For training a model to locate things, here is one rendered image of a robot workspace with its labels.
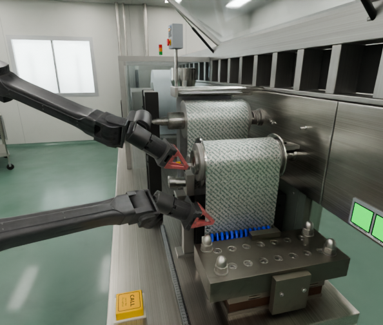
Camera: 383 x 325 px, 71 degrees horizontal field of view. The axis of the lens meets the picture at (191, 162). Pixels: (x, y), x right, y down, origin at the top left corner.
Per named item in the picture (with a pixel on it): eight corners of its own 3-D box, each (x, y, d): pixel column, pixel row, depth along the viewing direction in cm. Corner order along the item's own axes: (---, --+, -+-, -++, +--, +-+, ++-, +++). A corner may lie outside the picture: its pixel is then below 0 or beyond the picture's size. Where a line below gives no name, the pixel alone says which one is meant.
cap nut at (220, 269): (211, 267, 69) (212, 253, 68) (225, 265, 70) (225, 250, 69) (216, 277, 66) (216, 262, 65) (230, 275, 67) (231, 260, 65)
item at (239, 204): (204, 236, 84) (206, 182, 78) (272, 227, 89) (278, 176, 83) (204, 237, 83) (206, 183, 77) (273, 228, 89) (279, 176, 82)
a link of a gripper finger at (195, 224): (210, 235, 81) (184, 226, 77) (204, 223, 87) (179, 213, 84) (222, 217, 80) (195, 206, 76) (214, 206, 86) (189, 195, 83)
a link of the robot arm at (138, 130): (120, 142, 73) (131, 129, 70) (125, 128, 78) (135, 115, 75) (141, 155, 76) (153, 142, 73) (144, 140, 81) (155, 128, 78)
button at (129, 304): (117, 300, 75) (116, 293, 75) (142, 295, 77) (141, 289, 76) (116, 321, 69) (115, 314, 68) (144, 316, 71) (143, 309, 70)
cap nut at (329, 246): (318, 249, 76) (321, 235, 75) (329, 247, 77) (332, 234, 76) (327, 257, 73) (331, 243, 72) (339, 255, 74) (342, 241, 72)
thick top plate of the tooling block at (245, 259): (193, 261, 81) (193, 244, 79) (309, 242, 90) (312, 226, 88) (209, 303, 66) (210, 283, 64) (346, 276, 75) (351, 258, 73)
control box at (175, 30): (165, 49, 124) (164, 25, 120) (178, 49, 126) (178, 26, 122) (169, 48, 117) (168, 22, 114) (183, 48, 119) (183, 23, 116)
